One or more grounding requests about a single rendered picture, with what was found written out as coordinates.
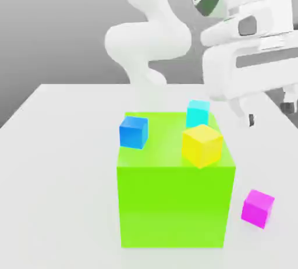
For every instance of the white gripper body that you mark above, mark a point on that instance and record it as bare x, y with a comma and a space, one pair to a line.
218, 75

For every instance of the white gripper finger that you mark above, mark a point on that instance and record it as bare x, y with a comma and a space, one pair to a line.
289, 101
239, 110

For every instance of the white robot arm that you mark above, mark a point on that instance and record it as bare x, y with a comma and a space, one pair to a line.
149, 40

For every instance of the small cyan cube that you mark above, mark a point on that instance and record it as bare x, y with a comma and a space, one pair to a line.
196, 115

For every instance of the small yellow cube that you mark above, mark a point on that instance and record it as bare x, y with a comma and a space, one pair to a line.
200, 148

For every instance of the small magenta cube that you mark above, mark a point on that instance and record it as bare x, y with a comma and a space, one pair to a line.
255, 210

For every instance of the small blue cube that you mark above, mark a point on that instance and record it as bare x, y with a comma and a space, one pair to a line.
131, 134

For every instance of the large green box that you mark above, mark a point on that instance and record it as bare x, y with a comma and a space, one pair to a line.
172, 203

